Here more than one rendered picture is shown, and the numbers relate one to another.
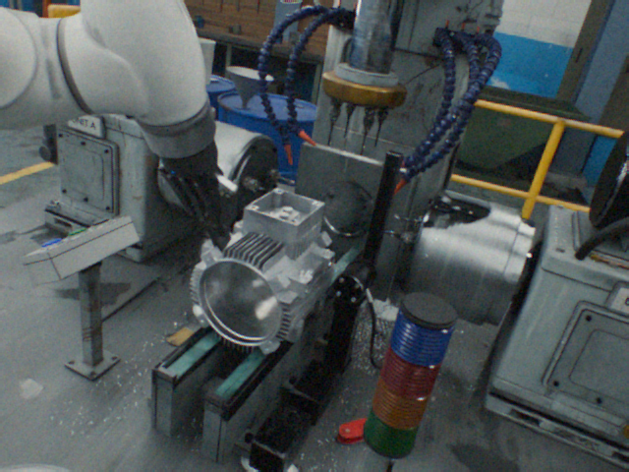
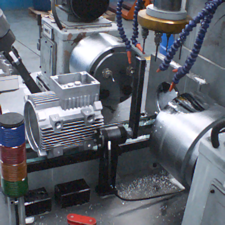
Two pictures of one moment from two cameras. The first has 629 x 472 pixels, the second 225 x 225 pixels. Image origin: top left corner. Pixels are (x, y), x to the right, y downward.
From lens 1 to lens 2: 0.77 m
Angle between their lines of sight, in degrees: 35
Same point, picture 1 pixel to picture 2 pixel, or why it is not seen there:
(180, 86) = not seen: outside the picture
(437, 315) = (8, 121)
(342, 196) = (165, 91)
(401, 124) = (215, 48)
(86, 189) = (45, 66)
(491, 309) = (185, 177)
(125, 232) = (11, 82)
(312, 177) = (154, 76)
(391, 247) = not seen: hidden behind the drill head
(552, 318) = (203, 188)
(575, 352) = (208, 216)
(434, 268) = (158, 140)
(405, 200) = not seen: hidden behind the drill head
